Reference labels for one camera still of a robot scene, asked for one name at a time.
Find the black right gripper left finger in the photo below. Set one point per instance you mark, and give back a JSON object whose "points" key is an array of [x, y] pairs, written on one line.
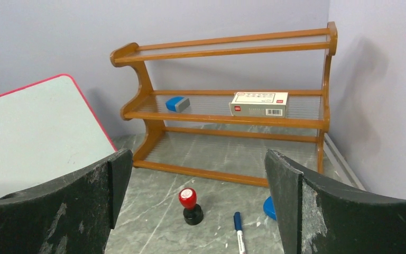
{"points": [[73, 213]]}

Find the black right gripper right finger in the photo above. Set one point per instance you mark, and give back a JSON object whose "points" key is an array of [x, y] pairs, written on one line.
{"points": [[317, 214]]}

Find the white blue whiteboard marker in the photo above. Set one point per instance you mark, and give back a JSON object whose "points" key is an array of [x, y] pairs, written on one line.
{"points": [[239, 231]]}

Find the pink-framed whiteboard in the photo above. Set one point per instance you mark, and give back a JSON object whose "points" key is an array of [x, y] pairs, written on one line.
{"points": [[47, 129]]}

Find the blue square block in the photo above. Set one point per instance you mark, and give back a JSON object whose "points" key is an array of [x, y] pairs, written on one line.
{"points": [[268, 208]]}

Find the wooden shelf rack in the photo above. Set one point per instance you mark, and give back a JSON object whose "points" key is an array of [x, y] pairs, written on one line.
{"points": [[306, 108]]}

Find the white cardboard box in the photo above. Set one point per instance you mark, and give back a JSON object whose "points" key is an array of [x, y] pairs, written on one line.
{"points": [[259, 104]]}

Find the blue grey board eraser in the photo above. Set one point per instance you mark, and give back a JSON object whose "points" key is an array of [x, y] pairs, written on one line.
{"points": [[177, 104]]}

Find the aluminium rail at wall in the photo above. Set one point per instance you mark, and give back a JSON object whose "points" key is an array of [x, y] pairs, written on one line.
{"points": [[340, 166]]}

